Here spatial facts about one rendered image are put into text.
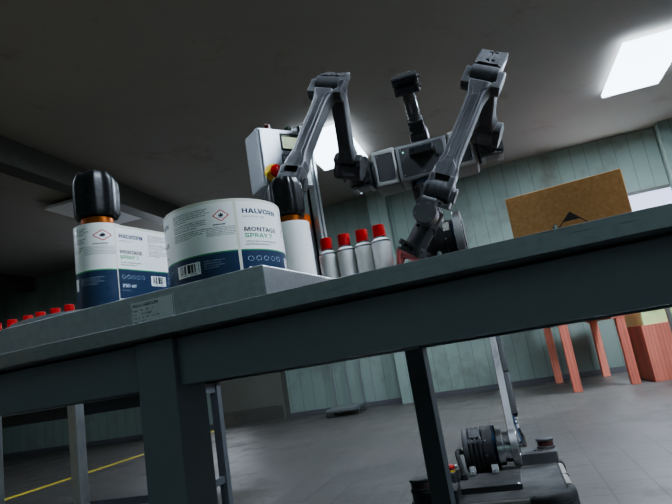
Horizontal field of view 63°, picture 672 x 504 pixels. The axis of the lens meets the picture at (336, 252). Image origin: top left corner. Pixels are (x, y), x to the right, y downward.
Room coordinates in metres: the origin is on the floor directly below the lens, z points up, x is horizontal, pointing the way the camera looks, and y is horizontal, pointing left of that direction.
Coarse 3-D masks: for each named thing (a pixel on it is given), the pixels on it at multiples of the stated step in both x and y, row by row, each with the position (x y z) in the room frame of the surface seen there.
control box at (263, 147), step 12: (252, 132) 1.56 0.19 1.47; (264, 132) 1.54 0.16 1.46; (276, 132) 1.57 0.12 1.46; (288, 132) 1.59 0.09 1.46; (252, 144) 1.57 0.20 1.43; (264, 144) 1.54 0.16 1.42; (276, 144) 1.56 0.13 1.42; (252, 156) 1.58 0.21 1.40; (264, 156) 1.54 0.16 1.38; (276, 156) 1.56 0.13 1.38; (252, 168) 1.59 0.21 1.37; (264, 168) 1.54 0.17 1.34; (252, 180) 1.60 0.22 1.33; (264, 180) 1.54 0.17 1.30; (252, 192) 1.61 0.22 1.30
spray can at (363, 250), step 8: (360, 232) 1.43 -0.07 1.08; (360, 240) 1.43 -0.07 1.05; (368, 240) 1.44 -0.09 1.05; (360, 248) 1.43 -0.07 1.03; (368, 248) 1.43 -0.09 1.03; (360, 256) 1.43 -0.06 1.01; (368, 256) 1.43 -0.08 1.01; (360, 264) 1.43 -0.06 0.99; (368, 264) 1.43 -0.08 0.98; (360, 272) 1.44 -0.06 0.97
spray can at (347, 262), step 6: (342, 234) 1.45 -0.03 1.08; (348, 234) 1.46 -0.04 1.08; (342, 240) 1.45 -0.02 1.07; (348, 240) 1.46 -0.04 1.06; (342, 246) 1.45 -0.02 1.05; (348, 246) 1.45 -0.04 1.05; (336, 252) 1.46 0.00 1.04; (342, 252) 1.44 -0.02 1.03; (348, 252) 1.44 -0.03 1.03; (354, 252) 1.45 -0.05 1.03; (342, 258) 1.44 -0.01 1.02; (348, 258) 1.44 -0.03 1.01; (354, 258) 1.45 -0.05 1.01; (342, 264) 1.45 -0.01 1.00; (348, 264) 1.44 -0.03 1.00; (354, 264) 1.45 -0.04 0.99; (342, 270) 1.45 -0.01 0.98; (348, 270) 1.44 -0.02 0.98; (354, 270) 1.45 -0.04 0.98; (342, 276) 1.45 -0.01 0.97
